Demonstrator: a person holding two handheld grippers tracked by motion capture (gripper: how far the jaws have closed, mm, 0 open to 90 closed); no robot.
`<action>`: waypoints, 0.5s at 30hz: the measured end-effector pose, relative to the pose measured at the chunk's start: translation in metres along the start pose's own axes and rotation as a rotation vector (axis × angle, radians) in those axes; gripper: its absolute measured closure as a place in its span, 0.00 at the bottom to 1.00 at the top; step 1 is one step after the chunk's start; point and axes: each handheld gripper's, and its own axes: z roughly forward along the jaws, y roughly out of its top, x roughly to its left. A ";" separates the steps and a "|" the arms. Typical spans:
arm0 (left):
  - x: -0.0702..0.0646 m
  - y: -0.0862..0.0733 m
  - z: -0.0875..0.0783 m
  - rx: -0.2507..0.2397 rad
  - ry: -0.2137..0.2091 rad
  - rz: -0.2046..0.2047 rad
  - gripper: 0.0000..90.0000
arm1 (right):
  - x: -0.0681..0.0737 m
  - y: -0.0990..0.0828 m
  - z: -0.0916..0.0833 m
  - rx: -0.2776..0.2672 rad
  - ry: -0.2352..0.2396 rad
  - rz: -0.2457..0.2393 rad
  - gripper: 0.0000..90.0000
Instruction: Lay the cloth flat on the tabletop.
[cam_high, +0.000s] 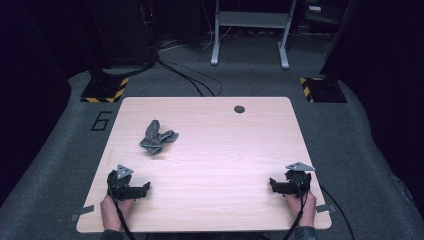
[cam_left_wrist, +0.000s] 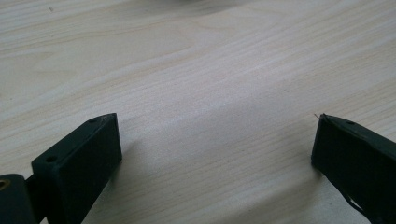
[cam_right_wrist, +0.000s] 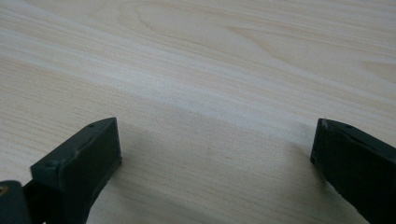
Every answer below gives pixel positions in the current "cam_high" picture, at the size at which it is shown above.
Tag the grey cloth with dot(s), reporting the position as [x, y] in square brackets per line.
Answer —
[154, 140]

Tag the person's right hand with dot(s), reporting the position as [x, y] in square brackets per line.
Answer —
[306, 208]

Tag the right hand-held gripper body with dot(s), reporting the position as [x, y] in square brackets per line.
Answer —
[298, 182]

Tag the black hazard-striped base plate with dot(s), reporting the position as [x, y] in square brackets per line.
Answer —
[325, 90]
[103, 90]

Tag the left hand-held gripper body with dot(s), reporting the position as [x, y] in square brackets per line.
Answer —
[120, 186]

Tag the person's left hand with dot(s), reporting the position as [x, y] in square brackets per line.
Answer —
[112, 210]

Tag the dark cabinet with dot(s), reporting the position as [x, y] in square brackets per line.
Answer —
[123, 33]

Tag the grey tape strip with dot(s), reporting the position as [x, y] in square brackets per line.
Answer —
[82, 212]
[325, 208]

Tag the white metal stand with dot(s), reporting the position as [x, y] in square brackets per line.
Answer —
[253, 20]

